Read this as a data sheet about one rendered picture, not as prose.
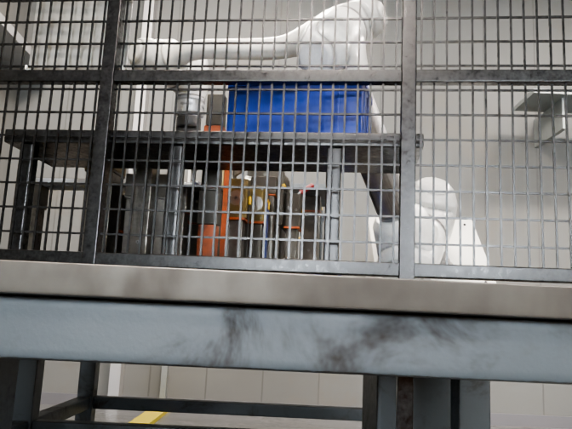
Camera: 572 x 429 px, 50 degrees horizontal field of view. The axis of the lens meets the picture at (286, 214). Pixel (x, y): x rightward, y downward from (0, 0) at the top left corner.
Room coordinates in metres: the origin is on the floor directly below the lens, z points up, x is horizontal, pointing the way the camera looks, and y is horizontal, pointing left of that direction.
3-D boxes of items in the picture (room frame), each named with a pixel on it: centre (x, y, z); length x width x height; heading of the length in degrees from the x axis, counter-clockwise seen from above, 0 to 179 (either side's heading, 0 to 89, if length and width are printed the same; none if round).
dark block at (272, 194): (2.01, 0.07, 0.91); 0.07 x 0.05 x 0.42; 83
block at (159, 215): (1.54, 0.35, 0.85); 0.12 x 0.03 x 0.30; 83
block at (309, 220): (2.45, -0.10, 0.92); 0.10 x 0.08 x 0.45; 173
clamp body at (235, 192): (1.78, 0.13, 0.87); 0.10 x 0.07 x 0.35; 83
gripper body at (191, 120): (1.80, 0.31, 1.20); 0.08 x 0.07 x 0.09; 83
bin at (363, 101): (1.32, -0.02, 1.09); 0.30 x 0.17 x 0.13; 74
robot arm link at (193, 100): (1.80, 0.31, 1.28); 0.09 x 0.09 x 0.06
